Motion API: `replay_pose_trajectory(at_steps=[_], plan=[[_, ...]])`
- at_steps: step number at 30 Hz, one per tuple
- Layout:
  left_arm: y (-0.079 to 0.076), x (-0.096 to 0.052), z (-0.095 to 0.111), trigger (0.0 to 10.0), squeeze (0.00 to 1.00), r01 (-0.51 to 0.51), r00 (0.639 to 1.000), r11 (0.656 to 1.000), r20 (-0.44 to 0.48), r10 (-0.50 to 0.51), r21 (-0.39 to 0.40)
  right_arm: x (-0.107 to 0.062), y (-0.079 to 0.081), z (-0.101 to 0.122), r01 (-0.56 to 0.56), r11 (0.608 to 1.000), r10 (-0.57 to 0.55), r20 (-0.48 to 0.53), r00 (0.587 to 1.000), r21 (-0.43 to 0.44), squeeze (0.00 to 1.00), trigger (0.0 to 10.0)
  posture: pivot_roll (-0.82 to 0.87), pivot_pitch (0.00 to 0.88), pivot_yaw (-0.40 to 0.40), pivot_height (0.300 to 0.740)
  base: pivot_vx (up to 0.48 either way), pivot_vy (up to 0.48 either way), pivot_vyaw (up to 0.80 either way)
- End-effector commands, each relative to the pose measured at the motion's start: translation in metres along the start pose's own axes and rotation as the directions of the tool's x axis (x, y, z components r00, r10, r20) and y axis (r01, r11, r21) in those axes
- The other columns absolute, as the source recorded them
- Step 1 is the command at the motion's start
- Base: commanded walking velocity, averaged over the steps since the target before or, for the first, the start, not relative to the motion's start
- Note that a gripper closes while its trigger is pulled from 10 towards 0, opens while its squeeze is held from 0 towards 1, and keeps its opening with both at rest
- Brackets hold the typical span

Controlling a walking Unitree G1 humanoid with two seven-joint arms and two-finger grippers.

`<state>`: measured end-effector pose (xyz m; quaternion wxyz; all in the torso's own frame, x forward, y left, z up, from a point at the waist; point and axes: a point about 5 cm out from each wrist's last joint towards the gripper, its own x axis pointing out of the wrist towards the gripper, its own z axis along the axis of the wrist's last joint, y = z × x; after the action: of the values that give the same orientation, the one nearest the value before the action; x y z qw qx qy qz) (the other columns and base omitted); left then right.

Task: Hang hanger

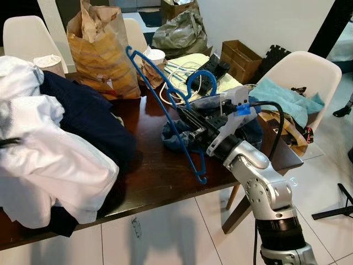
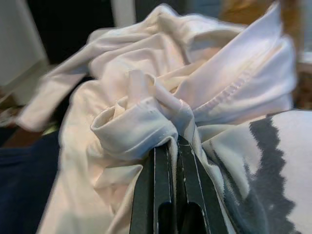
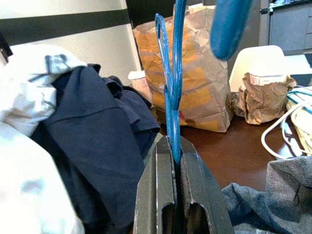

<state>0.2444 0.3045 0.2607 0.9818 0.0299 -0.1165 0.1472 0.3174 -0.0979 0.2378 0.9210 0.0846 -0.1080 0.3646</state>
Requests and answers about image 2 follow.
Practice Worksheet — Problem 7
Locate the dark blue cloth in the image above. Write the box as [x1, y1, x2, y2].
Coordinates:
[0, 133, 64, 234]

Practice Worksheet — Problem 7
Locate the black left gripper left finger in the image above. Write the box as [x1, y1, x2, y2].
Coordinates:
[130, 143, 176, 234]

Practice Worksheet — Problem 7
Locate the white garment with grey print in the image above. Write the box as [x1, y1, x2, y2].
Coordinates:
[17, 4, 312, 234]

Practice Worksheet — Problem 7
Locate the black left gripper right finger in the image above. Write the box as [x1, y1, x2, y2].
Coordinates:
[175, 139, 235, 234]

